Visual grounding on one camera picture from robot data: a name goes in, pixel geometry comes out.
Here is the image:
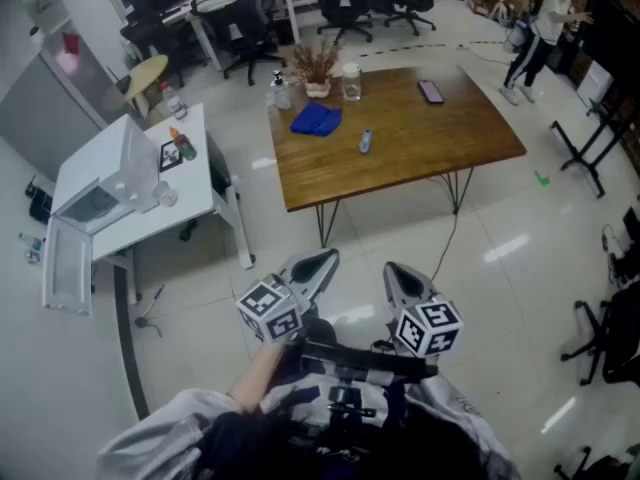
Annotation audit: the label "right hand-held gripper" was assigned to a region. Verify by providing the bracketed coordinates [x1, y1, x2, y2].
[382, 261, 465, 359]

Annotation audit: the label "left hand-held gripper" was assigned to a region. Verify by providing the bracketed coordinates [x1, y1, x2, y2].
[234, 247, 342, 346]

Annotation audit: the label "person's left forearm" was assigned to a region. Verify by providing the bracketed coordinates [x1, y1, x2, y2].
[226, 340, 301, 415]

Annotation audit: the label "black chest harness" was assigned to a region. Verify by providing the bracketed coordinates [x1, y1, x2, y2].
[298, 315, 440, 422]

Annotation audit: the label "white side table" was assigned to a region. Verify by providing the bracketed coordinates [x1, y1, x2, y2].
[49, 102, 257, 310]

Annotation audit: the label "black cabinet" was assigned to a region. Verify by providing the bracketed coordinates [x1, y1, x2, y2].
[204, 130, 235, 198]

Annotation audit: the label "clear drinking glass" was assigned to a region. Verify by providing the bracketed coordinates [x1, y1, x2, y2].
[151, 180, 179, 208]

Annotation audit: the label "person's grey jacket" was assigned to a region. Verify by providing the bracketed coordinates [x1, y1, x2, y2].
[97, 371, 521, 480]

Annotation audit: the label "green bottle with orange cap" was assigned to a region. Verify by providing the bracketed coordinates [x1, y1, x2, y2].
[167, 126, 199, 162]

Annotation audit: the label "wooden table with metal legs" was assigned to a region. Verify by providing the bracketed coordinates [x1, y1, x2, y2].
[267, 65, 529, 249]

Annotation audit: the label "blue cloth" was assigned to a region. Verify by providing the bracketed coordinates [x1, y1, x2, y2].
[289, 101, 344, 139]

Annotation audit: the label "clear pump bottle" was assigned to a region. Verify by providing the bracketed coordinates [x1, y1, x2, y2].
[267, 69, 294, 112]

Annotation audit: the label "black metal stand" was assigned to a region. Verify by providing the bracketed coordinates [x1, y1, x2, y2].
[549, 111, 640, 200]

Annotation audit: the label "pink smartphone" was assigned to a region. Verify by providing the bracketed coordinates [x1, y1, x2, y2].
[417, 78, 446, 106]

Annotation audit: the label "water bottle with red cap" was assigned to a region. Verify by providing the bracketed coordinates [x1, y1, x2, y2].
[158, 81, 189, 121]

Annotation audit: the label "white microwave oven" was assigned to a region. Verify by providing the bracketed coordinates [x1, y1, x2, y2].
[41, 113, 162, 318]

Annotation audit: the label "clear jar with white lid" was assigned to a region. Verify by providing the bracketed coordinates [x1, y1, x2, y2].
[340, 61, 364, 103]

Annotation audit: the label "dried plant in pot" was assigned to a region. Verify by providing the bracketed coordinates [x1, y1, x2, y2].
[288, 39, 345, 100]

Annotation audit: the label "small bottles on floor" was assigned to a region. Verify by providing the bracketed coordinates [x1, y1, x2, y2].
[18, 231, 47, 265]

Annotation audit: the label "black radios on floor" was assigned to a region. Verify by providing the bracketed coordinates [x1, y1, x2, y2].
[24, 174, 54, 225]

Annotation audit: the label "round yellow wooden table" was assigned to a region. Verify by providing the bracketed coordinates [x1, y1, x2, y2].
[119, 54, 170, 117]

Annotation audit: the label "black router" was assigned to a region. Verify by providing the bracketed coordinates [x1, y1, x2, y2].
[106, 65, 134, 95]

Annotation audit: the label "grey refrigerator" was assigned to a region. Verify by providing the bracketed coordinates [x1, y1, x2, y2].
[0, 31, 132, 184]

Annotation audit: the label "black floor cable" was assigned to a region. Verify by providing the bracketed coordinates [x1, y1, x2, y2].
[428, 175, 460, 283]

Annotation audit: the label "black picture frame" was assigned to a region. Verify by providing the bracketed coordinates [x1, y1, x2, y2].
[158, 139, 184, 174]

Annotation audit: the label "black equipment with cables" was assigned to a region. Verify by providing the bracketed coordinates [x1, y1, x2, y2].
[601, 206, 640, 290]

